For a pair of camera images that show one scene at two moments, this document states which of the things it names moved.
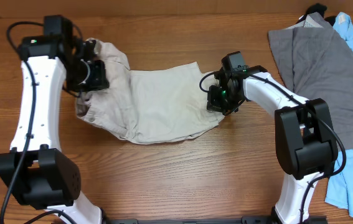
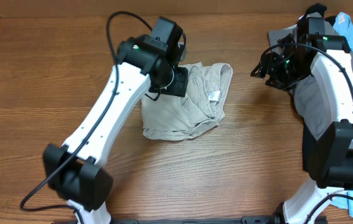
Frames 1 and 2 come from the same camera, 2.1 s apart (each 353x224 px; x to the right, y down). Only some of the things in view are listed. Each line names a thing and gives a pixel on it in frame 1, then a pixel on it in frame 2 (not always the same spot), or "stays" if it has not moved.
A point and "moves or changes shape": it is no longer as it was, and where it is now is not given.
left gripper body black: x=96 y=76 → x=174 y=81
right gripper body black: x=222 y=98 → x=284 y=71
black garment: x=320 y=9 stays
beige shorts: x=153 y=105 moves or changes shape
